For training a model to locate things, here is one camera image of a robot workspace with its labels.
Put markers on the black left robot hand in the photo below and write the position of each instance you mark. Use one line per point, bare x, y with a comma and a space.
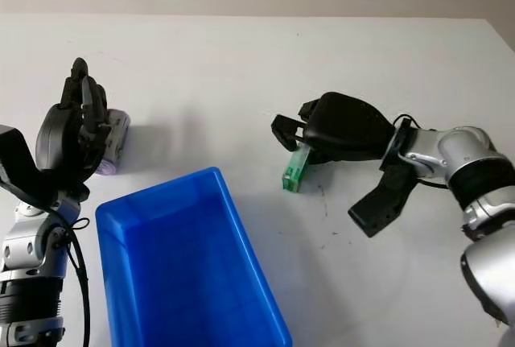
52, 141

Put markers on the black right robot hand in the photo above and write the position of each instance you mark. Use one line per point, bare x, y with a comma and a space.
346, 129

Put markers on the purple roll of bags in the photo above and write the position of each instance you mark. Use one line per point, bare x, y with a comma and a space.
116, 141

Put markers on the green toothpaste box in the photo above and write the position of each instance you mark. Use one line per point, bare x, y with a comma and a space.
293, 170

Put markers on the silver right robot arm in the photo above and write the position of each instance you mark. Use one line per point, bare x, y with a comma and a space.
475, 170

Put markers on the blue plastic tray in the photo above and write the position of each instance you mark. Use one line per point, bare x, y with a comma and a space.
189, 262

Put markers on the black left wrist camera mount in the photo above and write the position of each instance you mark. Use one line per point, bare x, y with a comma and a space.
20, 174

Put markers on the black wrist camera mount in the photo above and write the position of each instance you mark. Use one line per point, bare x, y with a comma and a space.
382, 206
20, 174

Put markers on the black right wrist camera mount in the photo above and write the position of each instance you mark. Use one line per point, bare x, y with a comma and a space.
382, 206

